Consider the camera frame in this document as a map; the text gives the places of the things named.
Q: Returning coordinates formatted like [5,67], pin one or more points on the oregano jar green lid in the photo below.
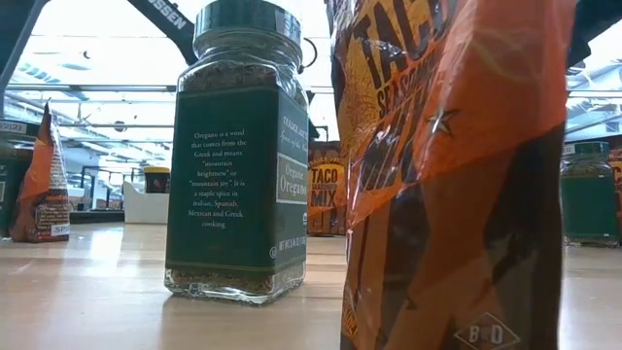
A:
[10,194]
[588,209]
[233,170]

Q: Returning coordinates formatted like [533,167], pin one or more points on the black spice tin yellow lid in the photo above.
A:
[156,181]

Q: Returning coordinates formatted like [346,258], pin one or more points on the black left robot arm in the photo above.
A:
[167,19]

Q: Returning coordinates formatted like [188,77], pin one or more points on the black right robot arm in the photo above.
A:
[595,24]

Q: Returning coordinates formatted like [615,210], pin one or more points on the white plastic bin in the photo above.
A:
[146,209]

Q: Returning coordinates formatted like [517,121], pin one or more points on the long black aluminium crossbar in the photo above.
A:
[97,217]

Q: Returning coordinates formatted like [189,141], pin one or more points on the long horizontal overhead bar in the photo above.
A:
[97,88]

